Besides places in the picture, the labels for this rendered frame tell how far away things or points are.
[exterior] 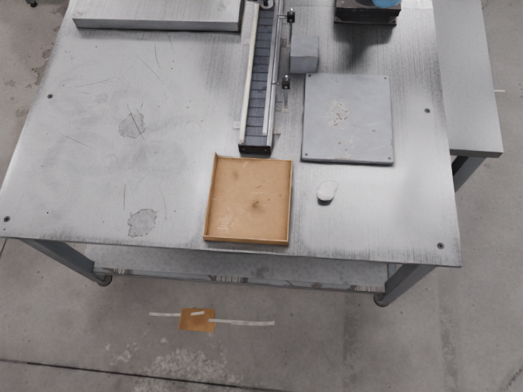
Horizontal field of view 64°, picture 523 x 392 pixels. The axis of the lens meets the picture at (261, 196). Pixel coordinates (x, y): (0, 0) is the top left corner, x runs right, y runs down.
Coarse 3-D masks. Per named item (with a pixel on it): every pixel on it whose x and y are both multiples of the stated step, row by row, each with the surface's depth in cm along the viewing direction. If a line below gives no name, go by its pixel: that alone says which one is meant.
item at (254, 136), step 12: (264, 12) 164; (264, 24) 161; (276, 24) 161; (264, 36) 159; (264, 48) 156; (264, 60) 154; (252, 72) 152; (264, 72) 152; (252, 84) 150; (264, 84) 149; (252, 96) 147; (264, 96) 147; (252, 108) 145; (264, 108) 145; (252, 120) 143; (252, 132) 141; (252, 144) 139; (264, 144) 139
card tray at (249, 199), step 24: (216, 168) 142; (240, 168) 141; (264, 168) 141; (288, 168) 140; (216, 192) 138; (240, 192) 137; (264, 192) 137; (288, 192) 137; (216, 216) 134; (240, 216) 134; (264, 216) 133; (288, 216) 129; (216, 240) 131; (240, 240) 129; (264, 240) 127
